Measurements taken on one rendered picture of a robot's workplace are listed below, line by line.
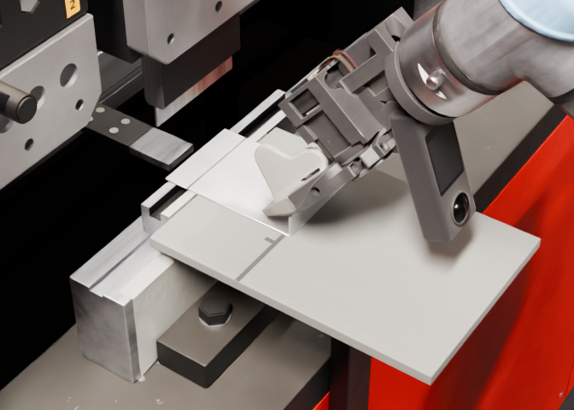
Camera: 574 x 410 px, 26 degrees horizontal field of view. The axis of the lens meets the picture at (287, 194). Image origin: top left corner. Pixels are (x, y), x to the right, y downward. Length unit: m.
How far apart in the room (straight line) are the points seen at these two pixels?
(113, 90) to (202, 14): 0.44
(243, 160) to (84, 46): 0.30
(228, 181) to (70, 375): 0.21
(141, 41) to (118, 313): 0.25
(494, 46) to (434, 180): 0.15
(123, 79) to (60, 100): 0.54
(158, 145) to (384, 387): 0.34
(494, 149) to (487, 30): 0.52
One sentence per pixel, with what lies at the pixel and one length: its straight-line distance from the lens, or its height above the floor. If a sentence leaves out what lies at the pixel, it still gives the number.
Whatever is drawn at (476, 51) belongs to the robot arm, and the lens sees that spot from 0.81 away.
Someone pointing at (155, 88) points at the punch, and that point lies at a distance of 0.97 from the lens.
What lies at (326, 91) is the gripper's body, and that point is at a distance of 0.90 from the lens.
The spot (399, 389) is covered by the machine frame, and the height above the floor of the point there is 0.70.
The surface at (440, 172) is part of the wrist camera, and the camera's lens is 0.91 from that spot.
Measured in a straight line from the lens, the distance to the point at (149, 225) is 1.06.
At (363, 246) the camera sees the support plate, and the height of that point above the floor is 1.00.
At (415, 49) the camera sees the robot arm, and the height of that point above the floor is 1.21.
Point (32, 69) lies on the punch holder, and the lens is 0.78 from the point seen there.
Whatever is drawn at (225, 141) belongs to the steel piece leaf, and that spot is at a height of 1.00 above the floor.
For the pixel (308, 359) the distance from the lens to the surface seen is 1.09.
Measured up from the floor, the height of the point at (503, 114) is 0.87.
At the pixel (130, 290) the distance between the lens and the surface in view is 1.02.
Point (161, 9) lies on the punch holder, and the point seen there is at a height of 1.22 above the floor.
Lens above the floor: 1.68
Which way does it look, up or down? 40 degrees down
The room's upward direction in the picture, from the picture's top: straight up
